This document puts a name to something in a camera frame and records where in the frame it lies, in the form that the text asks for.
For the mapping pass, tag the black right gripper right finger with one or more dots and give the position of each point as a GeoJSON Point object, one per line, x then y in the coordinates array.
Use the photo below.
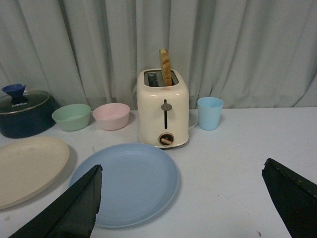
{"type": "Point", "coordinates": [294, 197]}

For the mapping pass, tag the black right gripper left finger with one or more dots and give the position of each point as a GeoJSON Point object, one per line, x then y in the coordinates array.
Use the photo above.
{"type": "Point", "coordinates": [72, 215]}

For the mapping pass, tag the beige plate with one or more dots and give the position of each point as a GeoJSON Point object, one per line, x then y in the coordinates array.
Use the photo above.
{"type": "Point", "coordinates": [29, 166]}

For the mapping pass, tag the blue plate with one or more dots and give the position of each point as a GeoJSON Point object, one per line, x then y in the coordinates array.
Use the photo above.
{"type": "Point", "coordinates": [138, 182]}

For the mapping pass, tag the green bowl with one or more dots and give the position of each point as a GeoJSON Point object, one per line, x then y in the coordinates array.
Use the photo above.
{"type": "Point", "coordinates": [72, 117]}

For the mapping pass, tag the dark blue saucepan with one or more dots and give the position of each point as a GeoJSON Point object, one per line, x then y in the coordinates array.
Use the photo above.
{"type": "Point", "coordinates": [29, 123]}

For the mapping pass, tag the pink bowl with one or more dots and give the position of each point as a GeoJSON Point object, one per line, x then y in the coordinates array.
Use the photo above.
{"type": "Point", "coordinates": [112, 116]}

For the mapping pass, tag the light blue cup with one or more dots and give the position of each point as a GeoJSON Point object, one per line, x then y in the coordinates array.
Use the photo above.
{"type": "Point", "coordinates": [209, 112]}

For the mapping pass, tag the glass pot lid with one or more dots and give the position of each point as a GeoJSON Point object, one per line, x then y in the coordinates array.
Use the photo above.
{"type": "Point", "coordinates": [18, 100]}

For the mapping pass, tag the grey curtain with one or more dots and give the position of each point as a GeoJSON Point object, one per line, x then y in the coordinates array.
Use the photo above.
{"type": "Point", "coordinates": [249, 53]}

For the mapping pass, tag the cream toaster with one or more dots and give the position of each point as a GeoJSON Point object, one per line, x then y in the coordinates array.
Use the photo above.
{"type": "Point", "coordinates": [163, 110]}

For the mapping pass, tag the bread slice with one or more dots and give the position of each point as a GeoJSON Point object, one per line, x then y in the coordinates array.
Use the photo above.
{"type": "Point", "coordinates": [165, 66]}

